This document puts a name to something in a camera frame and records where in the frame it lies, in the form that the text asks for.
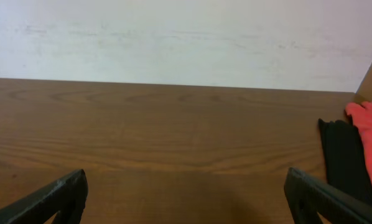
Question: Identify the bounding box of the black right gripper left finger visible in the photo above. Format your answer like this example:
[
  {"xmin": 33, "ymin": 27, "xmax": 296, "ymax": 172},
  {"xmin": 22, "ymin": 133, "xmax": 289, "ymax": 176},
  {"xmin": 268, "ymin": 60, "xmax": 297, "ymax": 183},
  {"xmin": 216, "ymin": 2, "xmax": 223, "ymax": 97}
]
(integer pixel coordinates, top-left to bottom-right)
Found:
[{"xmin": 0, "ymin": 169, "xmax": 88, "ymax": 224}]

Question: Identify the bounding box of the black garment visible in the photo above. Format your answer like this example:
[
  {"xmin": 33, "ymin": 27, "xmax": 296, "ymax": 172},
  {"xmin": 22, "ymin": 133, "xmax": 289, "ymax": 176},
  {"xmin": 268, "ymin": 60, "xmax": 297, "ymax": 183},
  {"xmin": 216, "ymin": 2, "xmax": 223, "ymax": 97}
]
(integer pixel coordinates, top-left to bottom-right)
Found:
[{"xmin": 318, "ymin": 119, "xmax": 372, "ymax": 206}]

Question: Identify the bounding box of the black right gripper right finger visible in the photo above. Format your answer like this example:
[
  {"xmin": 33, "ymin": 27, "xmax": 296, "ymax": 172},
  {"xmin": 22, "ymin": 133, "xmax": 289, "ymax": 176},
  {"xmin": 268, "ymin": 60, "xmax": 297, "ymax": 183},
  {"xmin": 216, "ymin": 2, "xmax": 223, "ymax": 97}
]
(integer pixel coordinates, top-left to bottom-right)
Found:
[{"xmin": 284, "ymin": 167, "xmax": 372, "ymax": 224}]

